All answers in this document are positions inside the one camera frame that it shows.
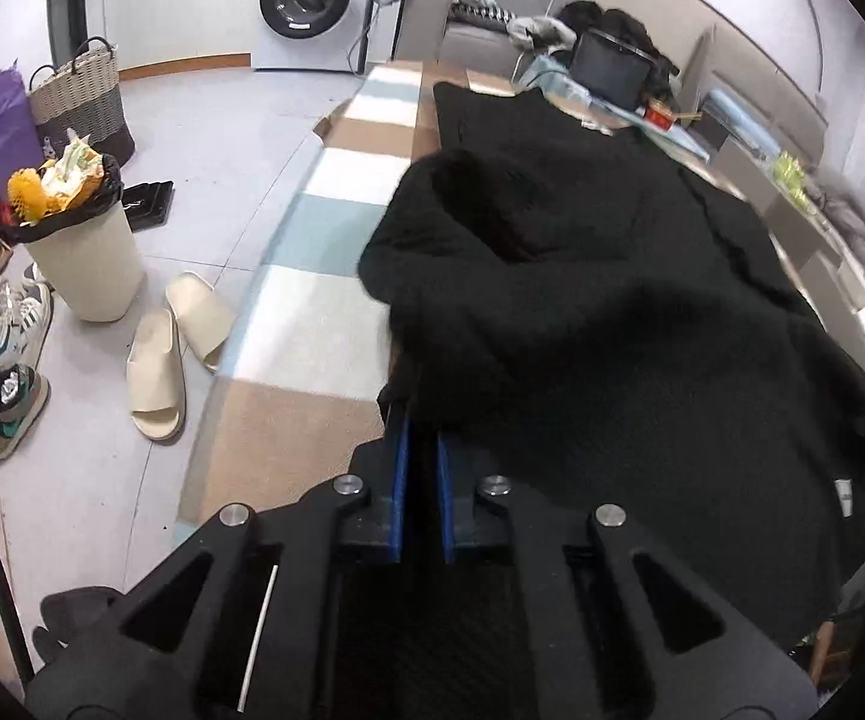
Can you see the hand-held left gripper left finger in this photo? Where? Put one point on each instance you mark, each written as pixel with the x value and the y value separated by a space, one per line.
pixel 400 484

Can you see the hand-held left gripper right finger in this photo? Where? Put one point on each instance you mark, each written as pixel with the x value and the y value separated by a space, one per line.
pixel 446 491

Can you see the black knit sweater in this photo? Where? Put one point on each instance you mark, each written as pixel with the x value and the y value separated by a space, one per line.
pixel 590 315

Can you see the checked blanket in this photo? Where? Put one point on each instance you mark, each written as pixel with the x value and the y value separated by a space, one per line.
pixel 312 315

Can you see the beige slipper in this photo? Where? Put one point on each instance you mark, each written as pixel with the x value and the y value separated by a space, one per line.
pixel 203 315
pixel 154 375

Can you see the black tray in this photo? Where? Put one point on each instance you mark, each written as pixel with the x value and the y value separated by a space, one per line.
pixel 148 204

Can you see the beige trash bin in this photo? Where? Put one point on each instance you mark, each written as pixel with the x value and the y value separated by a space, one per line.
pixel 91 262

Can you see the white green sneaker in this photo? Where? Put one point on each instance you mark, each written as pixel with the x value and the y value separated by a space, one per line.
pixel 16 326
pixel 16 409

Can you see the red cup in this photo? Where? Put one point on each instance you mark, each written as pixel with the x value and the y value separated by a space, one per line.
pixel 659 115

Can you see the beige sofa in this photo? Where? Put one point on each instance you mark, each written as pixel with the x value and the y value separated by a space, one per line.
pixel 421 22

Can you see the green packets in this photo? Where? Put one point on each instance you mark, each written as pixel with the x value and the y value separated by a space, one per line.
pixel 791 172

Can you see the white grey garment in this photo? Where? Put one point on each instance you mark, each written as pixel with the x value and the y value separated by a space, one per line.
pixel 545 31

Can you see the houndstooth pillow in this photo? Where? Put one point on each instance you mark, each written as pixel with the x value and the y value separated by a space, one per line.
pixel 481 13

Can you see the grey padded coat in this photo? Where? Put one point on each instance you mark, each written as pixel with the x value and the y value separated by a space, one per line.
pixel 849 214

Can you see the woven laundry basket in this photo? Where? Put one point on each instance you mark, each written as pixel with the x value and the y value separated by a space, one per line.
pixel 76 101

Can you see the black jacket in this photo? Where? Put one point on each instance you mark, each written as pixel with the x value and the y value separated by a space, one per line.
pixel 627 21

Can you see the white cabinets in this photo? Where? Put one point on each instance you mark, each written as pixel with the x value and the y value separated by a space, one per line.
pixel 177 7

